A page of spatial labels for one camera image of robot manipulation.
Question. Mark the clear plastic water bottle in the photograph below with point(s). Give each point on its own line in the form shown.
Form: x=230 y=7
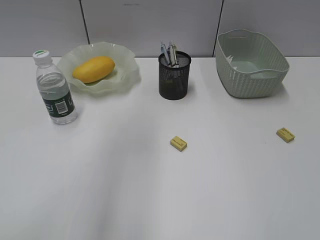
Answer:
x=54 y=89

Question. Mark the blue clip grey grip pen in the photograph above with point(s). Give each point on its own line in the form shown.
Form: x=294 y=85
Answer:
x=165 y=52

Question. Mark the yellow mango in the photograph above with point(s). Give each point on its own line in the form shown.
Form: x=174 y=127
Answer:
x=94 y=69

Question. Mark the white waste paper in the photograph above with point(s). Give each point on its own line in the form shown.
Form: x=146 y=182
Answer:
x=229 y=60

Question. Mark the beige grip white pen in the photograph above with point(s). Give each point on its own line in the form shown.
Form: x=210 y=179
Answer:
x=169 y=53

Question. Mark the grey grip white pen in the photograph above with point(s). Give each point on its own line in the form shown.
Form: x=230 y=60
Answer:
x=176 y=64

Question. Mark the pale green wavy plate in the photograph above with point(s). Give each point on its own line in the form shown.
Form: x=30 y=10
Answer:
x=121 y=79

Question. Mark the yellow eraser with label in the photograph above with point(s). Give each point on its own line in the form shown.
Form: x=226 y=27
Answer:
x=178 y=143

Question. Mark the black mesh pen holder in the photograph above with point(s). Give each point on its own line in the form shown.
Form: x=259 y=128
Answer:
x=180 y=74

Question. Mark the pale green plastic basket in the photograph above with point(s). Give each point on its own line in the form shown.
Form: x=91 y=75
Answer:
x=261 y=67

